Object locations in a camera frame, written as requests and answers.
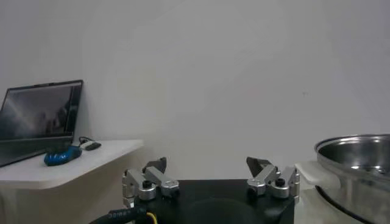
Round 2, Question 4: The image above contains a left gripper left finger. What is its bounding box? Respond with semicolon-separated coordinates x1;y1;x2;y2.
121;156;180;209

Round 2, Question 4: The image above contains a blue computer mouse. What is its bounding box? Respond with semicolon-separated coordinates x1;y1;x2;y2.
43;145;83;167

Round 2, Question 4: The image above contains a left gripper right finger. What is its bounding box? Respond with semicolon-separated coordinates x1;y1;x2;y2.
246;156;301;205

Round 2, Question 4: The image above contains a black laptop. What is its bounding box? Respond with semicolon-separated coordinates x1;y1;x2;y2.
0;79;84;167

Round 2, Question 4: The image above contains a white electric pot base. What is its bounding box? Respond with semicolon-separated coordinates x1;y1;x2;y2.
294;185;366;224

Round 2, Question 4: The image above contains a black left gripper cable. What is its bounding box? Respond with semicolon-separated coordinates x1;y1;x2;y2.
90;206;147;224

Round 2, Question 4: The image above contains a white side table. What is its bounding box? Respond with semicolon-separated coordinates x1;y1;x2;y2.
0;139;144;224

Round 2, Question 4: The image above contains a stainless steel steamer basket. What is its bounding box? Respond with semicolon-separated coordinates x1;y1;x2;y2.
294;133;390;224

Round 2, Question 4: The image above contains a black cable white adapter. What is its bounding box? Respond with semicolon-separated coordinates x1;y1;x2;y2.
78;136;95;150

